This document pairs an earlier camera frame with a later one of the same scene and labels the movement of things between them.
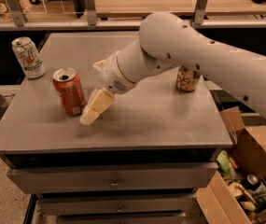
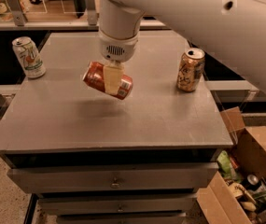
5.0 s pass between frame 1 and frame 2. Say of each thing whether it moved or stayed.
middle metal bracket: stayed
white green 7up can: stayed
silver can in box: stayed
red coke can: moved
